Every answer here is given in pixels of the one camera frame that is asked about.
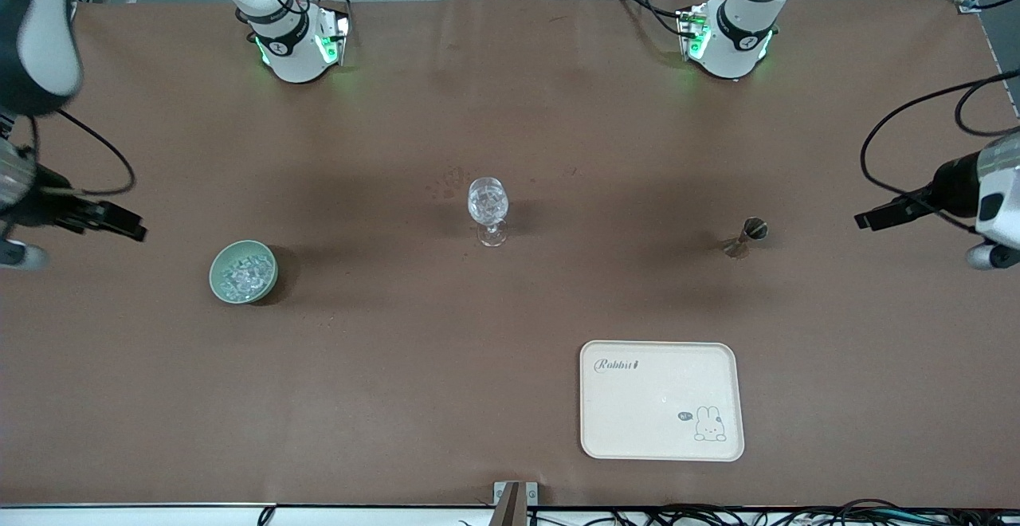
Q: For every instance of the clear stemmed wine glass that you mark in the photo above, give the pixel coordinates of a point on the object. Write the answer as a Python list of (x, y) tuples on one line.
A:
[(488, 199)]

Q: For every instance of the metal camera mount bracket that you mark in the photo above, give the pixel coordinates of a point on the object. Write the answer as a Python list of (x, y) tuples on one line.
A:
[(515, 502)]

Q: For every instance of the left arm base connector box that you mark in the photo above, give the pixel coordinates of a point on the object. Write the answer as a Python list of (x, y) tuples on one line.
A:
[(692, 32)]

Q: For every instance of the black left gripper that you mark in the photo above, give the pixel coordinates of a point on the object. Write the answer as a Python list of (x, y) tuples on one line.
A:
[(948, 186)]

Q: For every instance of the brown table cover sheet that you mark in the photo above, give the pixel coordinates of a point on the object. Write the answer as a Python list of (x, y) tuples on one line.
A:
[(398, 351)]

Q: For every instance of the cream rabbit print tray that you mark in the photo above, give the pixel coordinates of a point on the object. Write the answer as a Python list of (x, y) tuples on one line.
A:
[(637, 406)]

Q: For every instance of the steel double jigger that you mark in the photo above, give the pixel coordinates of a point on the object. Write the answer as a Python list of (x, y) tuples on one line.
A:
[(747, 235)]

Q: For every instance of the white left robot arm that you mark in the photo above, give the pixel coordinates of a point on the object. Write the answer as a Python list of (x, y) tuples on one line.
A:
[(737, 48)]

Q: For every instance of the clear ice cubes pile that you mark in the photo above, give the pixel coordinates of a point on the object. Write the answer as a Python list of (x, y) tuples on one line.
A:
[(245, 276)]

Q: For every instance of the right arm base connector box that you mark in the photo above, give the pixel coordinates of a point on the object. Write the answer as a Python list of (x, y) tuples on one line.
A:
[(333, 36)]

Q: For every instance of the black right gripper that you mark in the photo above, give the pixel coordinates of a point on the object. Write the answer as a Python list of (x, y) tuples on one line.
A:
[(41, 206)]

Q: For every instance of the pale green ceramic bowl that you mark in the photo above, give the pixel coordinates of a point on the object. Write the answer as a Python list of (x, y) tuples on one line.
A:
[(215, 275)]

